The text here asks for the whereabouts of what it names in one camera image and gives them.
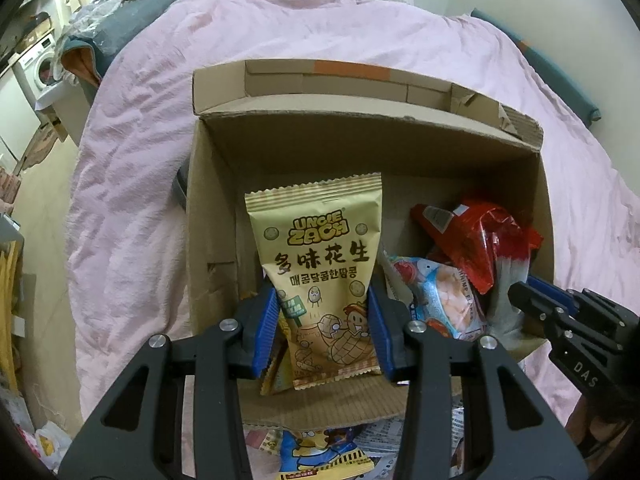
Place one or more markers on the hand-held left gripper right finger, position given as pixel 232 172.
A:
pixel 380 335

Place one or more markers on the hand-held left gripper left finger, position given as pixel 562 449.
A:
pixel 265 330

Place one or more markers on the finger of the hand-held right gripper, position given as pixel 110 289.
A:
pixel 535 305
pixel 555 294

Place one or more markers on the light blue shrimp cracker packet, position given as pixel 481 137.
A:
pixel 440 295

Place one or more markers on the red snack packet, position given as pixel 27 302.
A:
pixel 480 240

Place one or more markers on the brown cardboard box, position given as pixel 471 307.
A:
pixel 225 240

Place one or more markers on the white and blue snack packet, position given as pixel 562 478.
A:
pixel 382 435

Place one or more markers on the blue cartoon chip packet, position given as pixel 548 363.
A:
pixel 325 452

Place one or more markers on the person's right hand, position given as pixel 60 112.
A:
pixel 585 425

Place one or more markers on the grey folded garment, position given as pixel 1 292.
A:
pixel 181 187

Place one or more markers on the pink blanket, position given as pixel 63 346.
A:
pixel 140 160

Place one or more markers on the teal padded bed edge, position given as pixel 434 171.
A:
pixel 545 70

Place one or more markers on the white plastic bag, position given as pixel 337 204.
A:
pixel 52 445

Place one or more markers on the yellow wooden rack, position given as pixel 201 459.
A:
pixel 10 320

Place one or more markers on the brown floor mat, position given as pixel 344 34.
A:
pixel 40 147

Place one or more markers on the white kitchen cabinet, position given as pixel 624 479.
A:
pixel 17 115

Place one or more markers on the blue and orange quilt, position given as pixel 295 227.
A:
pixel 115 30

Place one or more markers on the white washing machine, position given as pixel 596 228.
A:
pixel 40 70

